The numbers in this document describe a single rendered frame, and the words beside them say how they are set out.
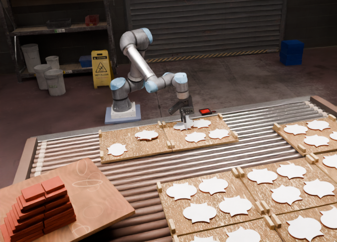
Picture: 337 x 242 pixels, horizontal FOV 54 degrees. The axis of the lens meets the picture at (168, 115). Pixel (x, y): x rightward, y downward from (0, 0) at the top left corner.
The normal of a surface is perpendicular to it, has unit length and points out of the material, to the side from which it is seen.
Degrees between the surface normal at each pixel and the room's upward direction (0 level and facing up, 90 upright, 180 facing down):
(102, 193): 0
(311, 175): 0
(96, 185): 0
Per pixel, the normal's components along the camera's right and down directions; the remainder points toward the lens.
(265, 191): -0.05, -0.90
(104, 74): 0.03, 0.22
